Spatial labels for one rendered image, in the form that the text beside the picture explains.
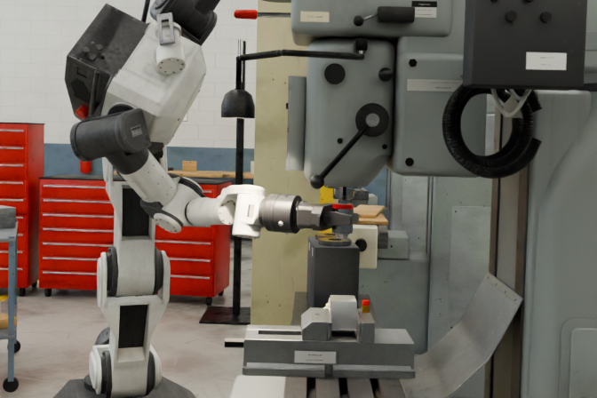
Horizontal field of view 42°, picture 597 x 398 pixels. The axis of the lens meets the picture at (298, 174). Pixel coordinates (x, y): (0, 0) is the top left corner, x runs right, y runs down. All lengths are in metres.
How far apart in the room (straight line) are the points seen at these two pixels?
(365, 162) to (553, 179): 0.38
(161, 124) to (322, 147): 0.46
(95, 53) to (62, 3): 9.48
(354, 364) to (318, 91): 0.57
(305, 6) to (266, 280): 2.07
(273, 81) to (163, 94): 1.61
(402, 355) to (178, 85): 0.84
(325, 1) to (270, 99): 1.86
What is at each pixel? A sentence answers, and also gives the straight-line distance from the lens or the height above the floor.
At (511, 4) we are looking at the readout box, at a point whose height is 1.66.
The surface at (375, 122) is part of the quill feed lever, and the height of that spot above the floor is 1.45.
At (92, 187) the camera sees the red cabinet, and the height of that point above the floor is 0.93.
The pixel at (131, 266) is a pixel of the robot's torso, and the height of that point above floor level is 1.04.
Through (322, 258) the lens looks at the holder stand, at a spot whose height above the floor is 1.10.
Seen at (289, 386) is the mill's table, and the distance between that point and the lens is 1.54.
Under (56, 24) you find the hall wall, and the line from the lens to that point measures 11.40.
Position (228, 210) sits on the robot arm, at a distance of 1.89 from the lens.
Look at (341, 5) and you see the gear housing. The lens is 1.63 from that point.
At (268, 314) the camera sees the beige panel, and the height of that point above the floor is 0.60.
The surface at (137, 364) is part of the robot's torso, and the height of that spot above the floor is 0.73.
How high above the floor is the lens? 1.42
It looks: 3 degrees down
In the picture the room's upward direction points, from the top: 1 degrees clockwise
